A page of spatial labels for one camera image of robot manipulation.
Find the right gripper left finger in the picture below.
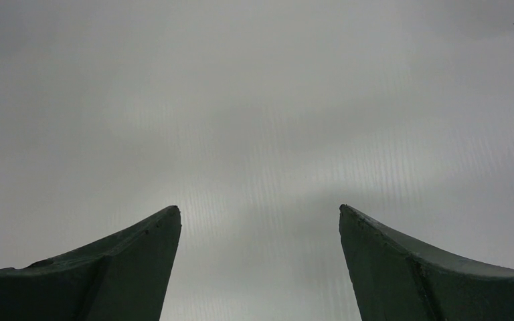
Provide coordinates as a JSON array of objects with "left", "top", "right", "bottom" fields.
[{"left": 0, "top": 205, "right": 181, "bottom": 320}]

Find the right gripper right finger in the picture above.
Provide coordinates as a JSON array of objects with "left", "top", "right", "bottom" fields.
[{"left": 339, "top": 205, "right": 514, "bottom": 320}]

